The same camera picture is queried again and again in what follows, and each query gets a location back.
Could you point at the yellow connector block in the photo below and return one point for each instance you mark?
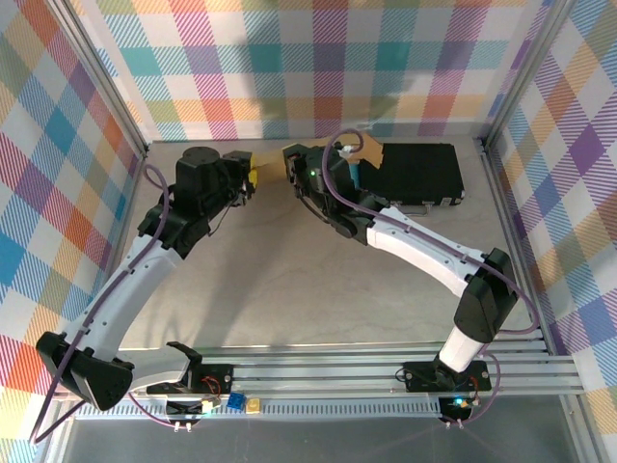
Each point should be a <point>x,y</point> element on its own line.
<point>253,405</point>

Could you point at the brown cardboard paper box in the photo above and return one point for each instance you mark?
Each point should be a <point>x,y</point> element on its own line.
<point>271,166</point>

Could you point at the black hard case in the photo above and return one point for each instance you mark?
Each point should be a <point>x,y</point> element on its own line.
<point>414,173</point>

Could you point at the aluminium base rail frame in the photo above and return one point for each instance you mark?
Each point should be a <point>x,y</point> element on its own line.
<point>337,371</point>

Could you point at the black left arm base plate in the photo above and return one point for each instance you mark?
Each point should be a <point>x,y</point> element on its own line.
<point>214,378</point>

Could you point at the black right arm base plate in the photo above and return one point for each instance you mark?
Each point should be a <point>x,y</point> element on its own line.
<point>419,373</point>

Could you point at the light blue marker pen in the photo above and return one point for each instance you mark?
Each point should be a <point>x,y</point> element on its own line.
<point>356,177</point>

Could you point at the aluminium side rail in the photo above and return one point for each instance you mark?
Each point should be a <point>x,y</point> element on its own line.
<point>511,231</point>

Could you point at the aluminium frame post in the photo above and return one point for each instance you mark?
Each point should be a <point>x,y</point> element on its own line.
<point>101,77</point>
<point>525,72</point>

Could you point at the blue connector block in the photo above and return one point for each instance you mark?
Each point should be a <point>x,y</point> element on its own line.
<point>236,401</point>

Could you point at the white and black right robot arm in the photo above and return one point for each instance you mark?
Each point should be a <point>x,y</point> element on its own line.
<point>414,241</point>

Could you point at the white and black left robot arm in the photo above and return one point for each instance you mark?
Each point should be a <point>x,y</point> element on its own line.
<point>140,275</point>

